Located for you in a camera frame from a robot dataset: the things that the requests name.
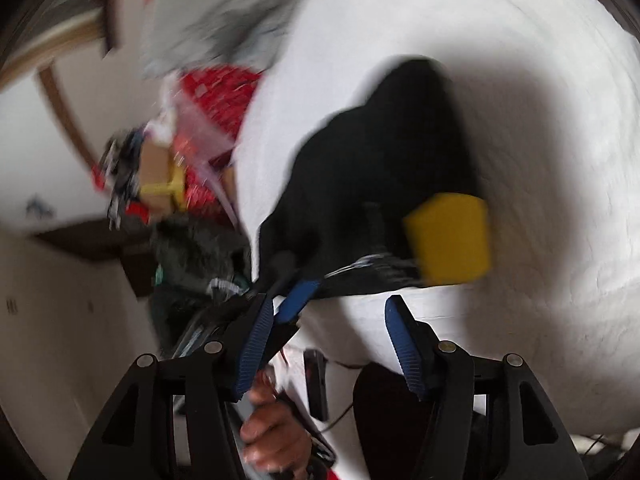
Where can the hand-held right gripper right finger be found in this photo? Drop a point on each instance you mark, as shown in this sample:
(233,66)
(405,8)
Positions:
(405,350)

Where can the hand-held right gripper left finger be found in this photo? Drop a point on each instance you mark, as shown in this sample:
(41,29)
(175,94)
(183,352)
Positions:
(252,350)

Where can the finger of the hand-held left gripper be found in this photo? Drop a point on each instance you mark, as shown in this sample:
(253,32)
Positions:
(297,300)

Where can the black pants with yellow patch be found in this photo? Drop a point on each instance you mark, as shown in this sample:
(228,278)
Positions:
(375,160)

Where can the person's left hand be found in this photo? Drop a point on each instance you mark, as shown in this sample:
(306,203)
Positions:
(272,435)

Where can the red patterned bag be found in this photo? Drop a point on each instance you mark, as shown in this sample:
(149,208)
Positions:
(205,195)

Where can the clear plastic bag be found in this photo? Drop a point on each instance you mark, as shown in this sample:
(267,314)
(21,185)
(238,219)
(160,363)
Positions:
(200,130)

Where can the brown cardboard box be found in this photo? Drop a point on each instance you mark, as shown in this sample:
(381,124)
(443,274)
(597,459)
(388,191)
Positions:
(155,165)

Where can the pile of mixed clothes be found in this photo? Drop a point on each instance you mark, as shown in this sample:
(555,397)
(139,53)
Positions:
(120,170)

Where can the red floral bedding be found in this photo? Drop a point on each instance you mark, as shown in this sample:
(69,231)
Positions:
(220,90)

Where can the grey floral pillow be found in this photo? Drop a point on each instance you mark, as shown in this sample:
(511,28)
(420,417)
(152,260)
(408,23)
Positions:
(210,15)

